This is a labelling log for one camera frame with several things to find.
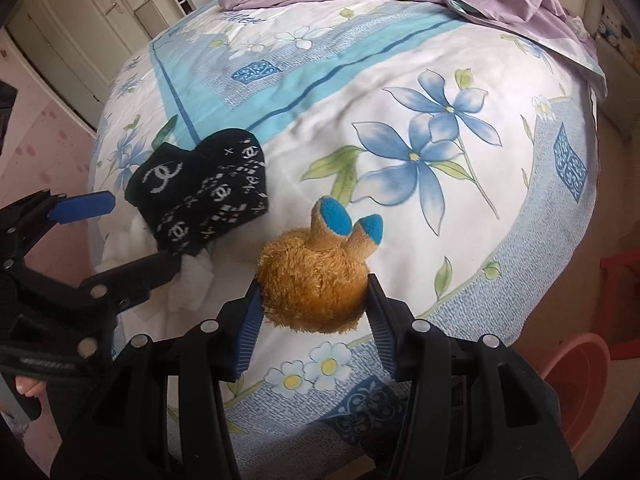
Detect white tissue paper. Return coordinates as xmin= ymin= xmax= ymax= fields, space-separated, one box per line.
xmin=96 ymin=214 xmax=214 ymax=323

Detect brown plush toy blue feet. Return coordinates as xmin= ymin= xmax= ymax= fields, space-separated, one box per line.
xmin=256 ymin=196 xmax=384 ymax=334

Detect pink plastic trash bucket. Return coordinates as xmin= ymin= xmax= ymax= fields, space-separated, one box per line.
xmin=540 ymin=333 xmax=611 ymax=452

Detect person's left hand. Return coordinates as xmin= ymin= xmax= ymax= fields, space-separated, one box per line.
xmin=15 ymin=376 xmax=47 ymax=398

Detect black patterned sock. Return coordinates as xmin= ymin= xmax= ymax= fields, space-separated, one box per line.
xmin=125 ymin=128 xmax=269 ymax=256

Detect white door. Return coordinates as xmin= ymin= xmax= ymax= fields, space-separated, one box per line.
xmin=8 ymin=0 xmax=149 ymax=128

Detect red plastic stool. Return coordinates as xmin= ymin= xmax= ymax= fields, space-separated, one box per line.
xmin=593 ymin=248 xmax=639 ymax=361

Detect floral blue white bedspread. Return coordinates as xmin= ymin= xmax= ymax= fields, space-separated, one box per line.
xmin=86 ymin=0 xmax=601 ymax=480

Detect beige nightstand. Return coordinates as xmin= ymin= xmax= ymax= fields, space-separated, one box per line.
xmin=597 ymin=37 xmax=639 ymax=140

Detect white blue plush toy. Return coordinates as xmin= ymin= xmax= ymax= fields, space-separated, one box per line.
xmin=598 ymin=6 xmax=630 ymax=40

